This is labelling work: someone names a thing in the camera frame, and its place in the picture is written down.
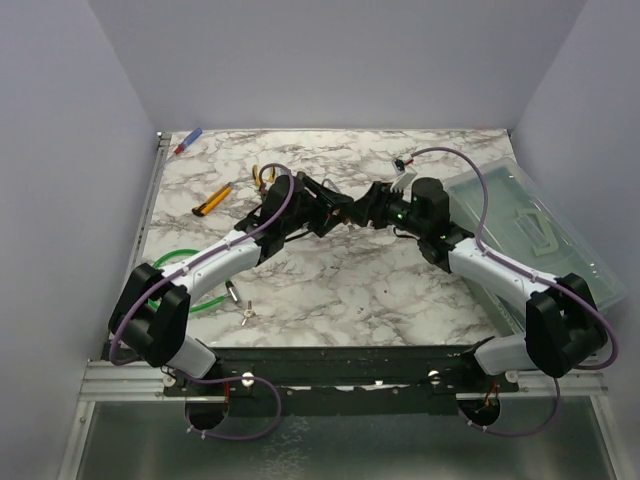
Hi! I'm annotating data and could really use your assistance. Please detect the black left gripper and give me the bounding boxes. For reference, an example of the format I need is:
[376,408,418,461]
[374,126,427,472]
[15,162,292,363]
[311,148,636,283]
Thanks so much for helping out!
[283,178,352,237]

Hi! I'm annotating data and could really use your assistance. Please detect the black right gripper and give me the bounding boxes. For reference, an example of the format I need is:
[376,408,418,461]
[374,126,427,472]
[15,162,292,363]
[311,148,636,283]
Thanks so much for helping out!
[342,180,428,238]

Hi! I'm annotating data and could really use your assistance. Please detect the brass padlock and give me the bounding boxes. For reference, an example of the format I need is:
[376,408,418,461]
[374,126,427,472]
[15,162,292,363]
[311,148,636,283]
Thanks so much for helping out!
[321,178,354,217]

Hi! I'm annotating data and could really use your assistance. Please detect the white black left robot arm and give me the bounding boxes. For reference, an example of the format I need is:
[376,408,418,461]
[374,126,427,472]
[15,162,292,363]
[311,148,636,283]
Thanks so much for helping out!
[109,173,354,395]

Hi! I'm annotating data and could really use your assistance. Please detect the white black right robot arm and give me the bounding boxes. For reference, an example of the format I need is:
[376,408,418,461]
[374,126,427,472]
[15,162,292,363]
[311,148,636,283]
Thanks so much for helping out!
[342,178,608,392]

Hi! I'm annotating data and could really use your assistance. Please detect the yellow black pliers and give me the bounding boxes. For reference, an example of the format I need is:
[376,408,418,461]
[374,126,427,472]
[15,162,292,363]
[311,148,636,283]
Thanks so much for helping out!
[251,164,276,196]

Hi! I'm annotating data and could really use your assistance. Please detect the yellow black utility knife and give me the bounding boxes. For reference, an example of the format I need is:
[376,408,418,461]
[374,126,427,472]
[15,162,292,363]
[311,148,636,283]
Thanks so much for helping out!
[191,182,232,217]

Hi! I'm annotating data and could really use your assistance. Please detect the small wing bolt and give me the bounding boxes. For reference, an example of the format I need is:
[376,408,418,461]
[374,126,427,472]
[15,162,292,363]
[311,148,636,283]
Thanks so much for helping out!
[241,301,255,326]

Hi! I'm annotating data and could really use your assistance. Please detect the blue red screwdriver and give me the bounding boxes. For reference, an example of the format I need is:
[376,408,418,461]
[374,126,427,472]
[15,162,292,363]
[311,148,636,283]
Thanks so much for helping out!
[173,127,203,155]

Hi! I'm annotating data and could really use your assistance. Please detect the clear plastic storage box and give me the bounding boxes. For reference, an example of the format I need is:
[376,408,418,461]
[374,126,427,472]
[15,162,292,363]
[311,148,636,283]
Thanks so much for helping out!
[443,157,627,314]

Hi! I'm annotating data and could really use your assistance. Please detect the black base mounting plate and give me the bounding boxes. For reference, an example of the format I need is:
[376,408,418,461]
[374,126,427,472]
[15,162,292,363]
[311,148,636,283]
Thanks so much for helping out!
[164,345,518,417]

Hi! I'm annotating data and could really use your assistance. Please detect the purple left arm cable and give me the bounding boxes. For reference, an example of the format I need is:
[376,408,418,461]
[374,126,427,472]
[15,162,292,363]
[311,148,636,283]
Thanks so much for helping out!
[108,162,296,442]

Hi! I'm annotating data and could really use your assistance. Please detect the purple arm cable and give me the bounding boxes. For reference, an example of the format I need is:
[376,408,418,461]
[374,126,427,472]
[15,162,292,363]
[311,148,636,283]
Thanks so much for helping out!
[108,162,296,442]
[407,146,619,437]

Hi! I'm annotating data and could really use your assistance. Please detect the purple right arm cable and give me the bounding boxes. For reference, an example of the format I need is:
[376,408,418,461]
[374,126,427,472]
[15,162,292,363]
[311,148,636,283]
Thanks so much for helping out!
[407,146,619,437]

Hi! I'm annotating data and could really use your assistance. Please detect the aluminium rail frame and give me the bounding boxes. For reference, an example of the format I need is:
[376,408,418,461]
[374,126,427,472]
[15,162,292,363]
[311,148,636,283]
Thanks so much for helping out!
[54,130,226,480]

